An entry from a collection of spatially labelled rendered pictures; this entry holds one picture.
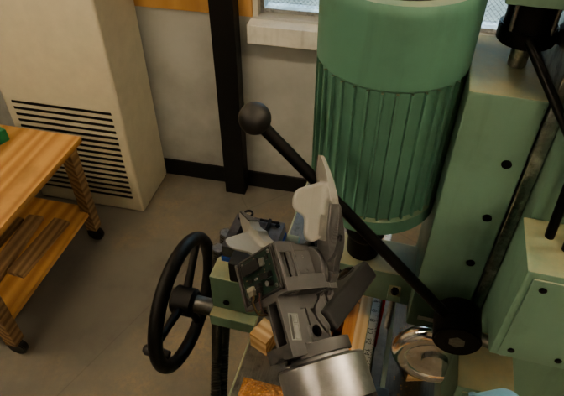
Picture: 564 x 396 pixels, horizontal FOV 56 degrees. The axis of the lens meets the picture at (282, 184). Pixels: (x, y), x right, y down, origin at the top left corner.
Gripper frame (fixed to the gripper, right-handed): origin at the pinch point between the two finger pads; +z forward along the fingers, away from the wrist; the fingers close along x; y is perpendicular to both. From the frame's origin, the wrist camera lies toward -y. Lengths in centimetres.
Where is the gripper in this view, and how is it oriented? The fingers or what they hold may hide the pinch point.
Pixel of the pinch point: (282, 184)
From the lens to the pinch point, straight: 62.7
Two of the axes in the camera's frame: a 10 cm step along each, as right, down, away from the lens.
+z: -2.6, -8.9, 3.7
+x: -6.2, 4.5, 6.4
